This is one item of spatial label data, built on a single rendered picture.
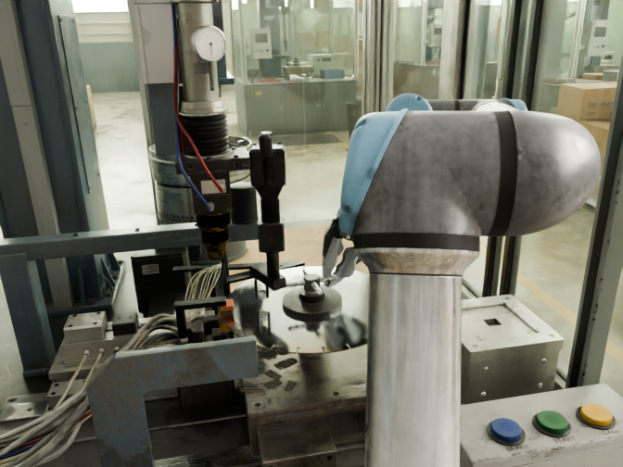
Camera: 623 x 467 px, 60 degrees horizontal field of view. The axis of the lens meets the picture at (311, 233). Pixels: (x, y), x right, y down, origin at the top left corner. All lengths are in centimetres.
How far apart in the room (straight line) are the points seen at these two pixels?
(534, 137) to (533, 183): 4
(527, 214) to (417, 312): 13
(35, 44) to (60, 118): 16
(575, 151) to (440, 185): 12
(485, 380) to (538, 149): 62
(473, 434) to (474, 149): 46
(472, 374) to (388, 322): 55
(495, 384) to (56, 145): 109
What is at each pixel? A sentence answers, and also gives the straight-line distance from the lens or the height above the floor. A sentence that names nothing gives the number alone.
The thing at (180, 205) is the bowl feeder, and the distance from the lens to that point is 159.
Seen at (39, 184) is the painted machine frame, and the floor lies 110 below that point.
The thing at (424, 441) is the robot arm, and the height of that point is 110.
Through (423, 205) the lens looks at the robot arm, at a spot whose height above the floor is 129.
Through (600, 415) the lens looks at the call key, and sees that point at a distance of 90.
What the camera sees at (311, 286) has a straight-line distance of 99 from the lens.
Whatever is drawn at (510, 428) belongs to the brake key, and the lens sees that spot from 84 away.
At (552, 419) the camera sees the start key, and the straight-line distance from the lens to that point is 87.
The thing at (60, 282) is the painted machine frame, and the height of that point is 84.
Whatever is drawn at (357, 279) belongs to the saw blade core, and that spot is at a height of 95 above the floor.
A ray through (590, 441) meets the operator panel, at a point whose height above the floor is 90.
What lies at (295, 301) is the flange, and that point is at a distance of 100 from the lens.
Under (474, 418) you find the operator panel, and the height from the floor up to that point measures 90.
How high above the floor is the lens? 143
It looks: 21 degrees down
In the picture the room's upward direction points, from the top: 1 degrees counter-clockwise
